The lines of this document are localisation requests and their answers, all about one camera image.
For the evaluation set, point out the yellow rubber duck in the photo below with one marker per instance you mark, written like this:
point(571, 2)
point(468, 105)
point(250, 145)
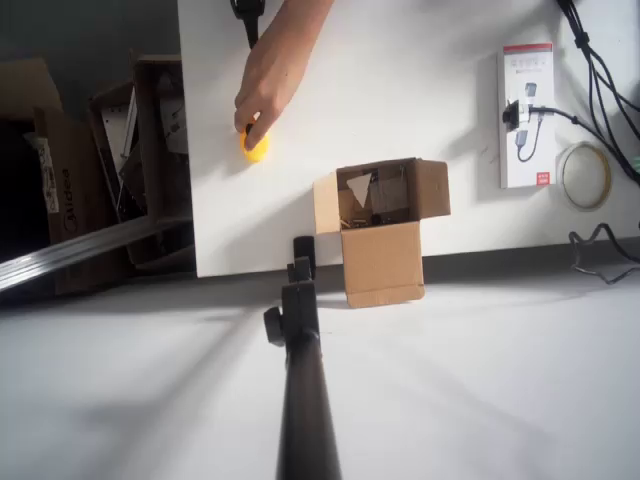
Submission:
point(257, 152)

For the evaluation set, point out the bare human forearm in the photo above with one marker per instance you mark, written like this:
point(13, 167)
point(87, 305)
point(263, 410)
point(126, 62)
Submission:
point(305, 17)

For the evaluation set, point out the brown Midea cardboard box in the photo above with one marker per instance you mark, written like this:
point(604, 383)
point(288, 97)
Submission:
point(75, 175)

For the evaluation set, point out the open cardboard box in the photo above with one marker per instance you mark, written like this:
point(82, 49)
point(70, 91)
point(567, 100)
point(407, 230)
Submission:
point(382, 265)

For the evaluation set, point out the bare human hand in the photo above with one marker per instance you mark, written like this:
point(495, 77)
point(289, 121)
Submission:
point(265, 90)

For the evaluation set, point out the perforated metal plate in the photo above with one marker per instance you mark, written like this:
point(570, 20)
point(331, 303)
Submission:
point(116, 150)

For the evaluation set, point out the small black webcam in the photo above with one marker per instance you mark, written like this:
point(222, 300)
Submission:
point(510, 116)

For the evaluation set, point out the aluminium extrusion bar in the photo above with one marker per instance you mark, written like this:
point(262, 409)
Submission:
point(75, 250)

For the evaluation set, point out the white red product package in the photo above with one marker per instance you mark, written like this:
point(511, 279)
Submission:
point(540, 150)

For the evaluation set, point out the clear tape roll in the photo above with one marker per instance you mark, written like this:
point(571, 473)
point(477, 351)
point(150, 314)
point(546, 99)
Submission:
point(607, 182)

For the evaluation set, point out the green connector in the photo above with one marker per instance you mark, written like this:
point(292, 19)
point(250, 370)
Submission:
point(637, 165)

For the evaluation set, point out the black camera stand pole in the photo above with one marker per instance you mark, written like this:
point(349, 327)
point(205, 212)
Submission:
point(305, 400)

